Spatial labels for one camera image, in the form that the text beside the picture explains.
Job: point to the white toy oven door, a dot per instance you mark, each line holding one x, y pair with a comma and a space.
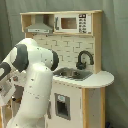
6, 91

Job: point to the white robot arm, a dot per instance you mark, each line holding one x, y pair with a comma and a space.
39, 64

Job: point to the wooden toy kitchen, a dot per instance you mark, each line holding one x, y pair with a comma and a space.
87, 97

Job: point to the grey toy sink basin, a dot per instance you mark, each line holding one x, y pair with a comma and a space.
72, 74

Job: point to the black toy faucet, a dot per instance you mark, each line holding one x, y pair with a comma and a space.
81, 64

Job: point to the toy microwave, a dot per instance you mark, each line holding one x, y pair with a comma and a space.
73, 23

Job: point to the grey toy range hood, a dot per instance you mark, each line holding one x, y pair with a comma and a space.
41, 24

